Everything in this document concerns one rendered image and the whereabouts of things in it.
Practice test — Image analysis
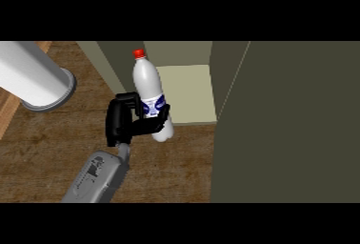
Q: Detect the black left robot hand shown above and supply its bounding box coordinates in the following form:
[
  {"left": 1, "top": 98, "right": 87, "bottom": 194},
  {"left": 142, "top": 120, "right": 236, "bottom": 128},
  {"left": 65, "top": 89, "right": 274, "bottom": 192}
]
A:
[{"left": 105, "top": 91, "right": 171, "bottom": 148}]

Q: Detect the white water bottle red cap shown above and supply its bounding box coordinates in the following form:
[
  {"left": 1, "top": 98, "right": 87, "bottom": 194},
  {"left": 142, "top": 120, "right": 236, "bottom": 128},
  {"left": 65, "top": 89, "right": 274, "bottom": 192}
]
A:
[{"left": 131, "top": 48, "right": 176, "bottom": 143}]

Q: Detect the pale open cabinet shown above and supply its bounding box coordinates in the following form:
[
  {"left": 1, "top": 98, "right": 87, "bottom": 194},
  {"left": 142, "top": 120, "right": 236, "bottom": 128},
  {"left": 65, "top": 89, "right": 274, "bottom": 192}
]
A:
[{"left": 75, "top": 41, "right": 252, "bottom": 128}]

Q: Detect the dark grey cabinet door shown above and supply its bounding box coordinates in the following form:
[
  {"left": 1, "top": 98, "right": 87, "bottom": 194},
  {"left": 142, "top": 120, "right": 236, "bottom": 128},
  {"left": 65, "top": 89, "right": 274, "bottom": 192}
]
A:
[{"left": 208, "top": 41, "right": 360, "bottom": 204}]

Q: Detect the white cylinder with grey rim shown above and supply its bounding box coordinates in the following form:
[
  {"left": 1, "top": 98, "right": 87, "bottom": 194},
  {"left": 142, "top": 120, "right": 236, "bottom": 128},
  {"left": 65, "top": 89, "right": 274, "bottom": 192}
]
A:
[{"left": 0, "top": 41, "right": 78, "bottom": 113}]

